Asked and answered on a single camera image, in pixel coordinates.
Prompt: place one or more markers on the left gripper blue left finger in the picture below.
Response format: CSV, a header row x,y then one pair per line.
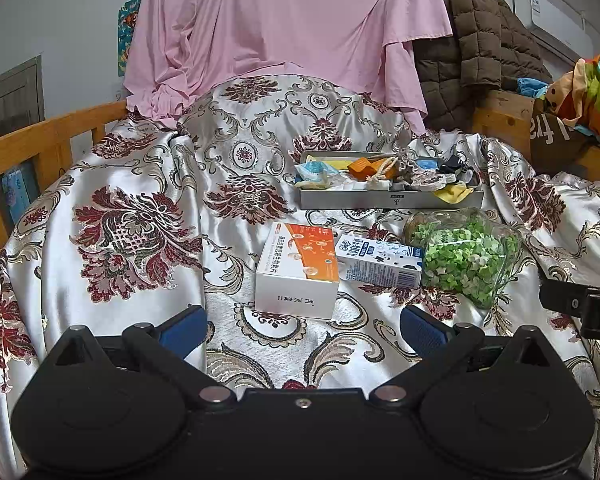
x,y
185,332

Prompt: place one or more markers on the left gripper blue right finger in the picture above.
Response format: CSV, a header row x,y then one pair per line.
x,y
422,332

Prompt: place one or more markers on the yellow cloth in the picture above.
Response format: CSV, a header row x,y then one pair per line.
x,y
454,193

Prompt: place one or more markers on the light blue white cloth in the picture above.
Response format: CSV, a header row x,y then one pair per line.
x,y
315,175

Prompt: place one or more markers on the bag of green paper stars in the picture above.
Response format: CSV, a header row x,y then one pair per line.
x,y
464,251

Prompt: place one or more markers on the blue white milk carton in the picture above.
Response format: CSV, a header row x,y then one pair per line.
x,y
379,263

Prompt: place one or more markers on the floral satin bedspread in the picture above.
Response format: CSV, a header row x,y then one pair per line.
x,y
152,221

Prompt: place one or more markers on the orange white medicine box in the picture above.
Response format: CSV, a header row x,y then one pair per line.
x,y
297,273

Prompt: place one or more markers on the brown lettered bag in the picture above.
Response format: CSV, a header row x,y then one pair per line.
x,y
554,146

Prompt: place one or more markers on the grey tray with parrot picture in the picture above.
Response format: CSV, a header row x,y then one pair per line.
x,y
390,187

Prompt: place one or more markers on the colourful cartoon blanket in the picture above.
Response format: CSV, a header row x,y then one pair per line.
x,y
575,97

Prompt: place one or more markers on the brown quilted jacket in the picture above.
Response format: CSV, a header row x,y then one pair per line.
x,y
489,49

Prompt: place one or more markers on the white air conditioner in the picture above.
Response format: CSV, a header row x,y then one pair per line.
x,y
554,30

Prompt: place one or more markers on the pink hanging sheet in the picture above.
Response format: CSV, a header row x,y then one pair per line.
x,y
183,48

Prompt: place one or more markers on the wooden bed frame right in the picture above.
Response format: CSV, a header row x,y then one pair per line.
x,y
507,117

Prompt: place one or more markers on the orange wooden bed rail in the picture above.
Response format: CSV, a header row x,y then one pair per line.
x,y
47,144

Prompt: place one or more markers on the colourful wall poster left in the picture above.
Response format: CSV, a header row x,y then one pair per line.
x,y
127,16

